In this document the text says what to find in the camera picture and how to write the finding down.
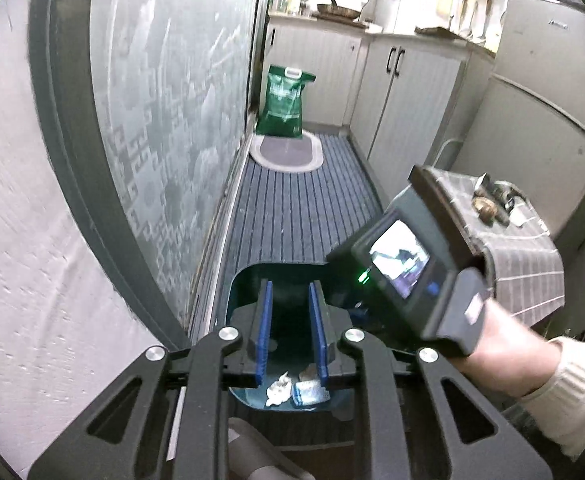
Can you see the blue tissue packet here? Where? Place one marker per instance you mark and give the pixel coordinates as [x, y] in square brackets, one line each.
[310, 391]

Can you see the green rice bag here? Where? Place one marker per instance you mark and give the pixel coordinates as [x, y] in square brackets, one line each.
[285, 102]

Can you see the silver refrigerator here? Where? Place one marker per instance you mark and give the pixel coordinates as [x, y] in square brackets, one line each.
[547, 110]

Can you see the wooden cutting board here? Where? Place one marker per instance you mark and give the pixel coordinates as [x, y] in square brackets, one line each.
[342, 19]

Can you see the white tissue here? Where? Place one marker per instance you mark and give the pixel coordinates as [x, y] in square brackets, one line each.
[280, 390]

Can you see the white kitchen cabinet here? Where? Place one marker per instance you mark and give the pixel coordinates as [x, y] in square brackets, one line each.
[317, 70]
[412, 95]

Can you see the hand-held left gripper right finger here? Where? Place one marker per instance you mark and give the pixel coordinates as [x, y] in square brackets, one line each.
[320, 330]

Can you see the grey checked tablecloth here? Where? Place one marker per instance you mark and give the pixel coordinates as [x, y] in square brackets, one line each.
[522, 265]

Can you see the yellow hanging holder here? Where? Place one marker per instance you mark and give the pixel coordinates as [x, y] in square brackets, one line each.
[460, 5]

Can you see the dark teal trash bin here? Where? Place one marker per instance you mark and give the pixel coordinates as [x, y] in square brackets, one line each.
[290, 310]

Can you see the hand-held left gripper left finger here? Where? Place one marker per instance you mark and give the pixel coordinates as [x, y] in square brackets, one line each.
[262, 330]

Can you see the dark board on counter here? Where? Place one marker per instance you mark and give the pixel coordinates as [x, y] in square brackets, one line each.
[440, 31]

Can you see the patterned frosted glass door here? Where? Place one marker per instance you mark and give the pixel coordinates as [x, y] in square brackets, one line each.
[172, 110]

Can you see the oval grey floor mat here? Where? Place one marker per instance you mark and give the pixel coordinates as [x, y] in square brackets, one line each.
[287, 152]

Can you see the person's right forearm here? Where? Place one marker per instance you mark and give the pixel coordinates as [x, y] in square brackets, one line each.
[547, 375]

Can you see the metal frying pan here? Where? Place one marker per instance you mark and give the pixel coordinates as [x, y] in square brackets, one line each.
[337, 9]

